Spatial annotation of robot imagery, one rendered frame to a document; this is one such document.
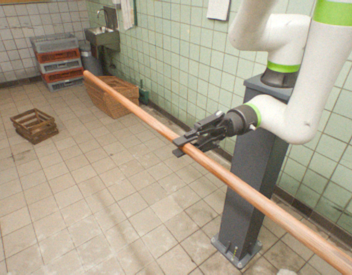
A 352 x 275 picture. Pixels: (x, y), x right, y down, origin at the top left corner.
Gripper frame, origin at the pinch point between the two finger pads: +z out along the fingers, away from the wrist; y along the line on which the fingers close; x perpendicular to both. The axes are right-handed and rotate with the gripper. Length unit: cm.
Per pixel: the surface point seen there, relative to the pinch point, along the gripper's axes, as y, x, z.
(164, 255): 118, 32, -12
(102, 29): 34, 343, -108
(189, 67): 40, 143, -119
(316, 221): 116, -14, -119
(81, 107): 118, 278, -34
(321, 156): 63, 2, -121
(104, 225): 118, 78, 13
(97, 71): 102, 363, -94
